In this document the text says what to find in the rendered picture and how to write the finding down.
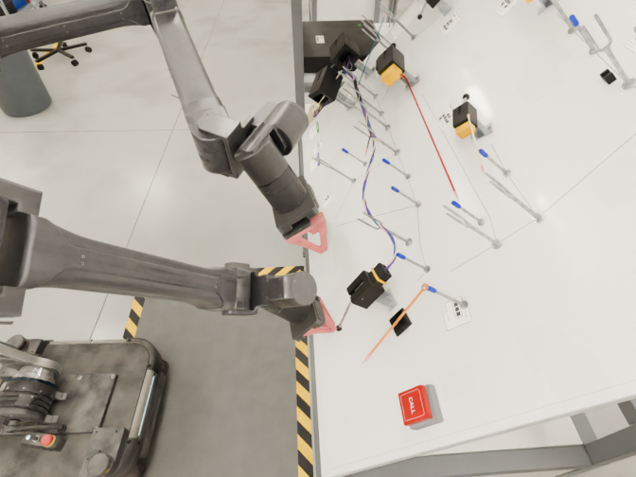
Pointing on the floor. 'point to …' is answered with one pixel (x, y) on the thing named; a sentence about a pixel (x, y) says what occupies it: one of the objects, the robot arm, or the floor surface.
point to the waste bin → (22, 87)
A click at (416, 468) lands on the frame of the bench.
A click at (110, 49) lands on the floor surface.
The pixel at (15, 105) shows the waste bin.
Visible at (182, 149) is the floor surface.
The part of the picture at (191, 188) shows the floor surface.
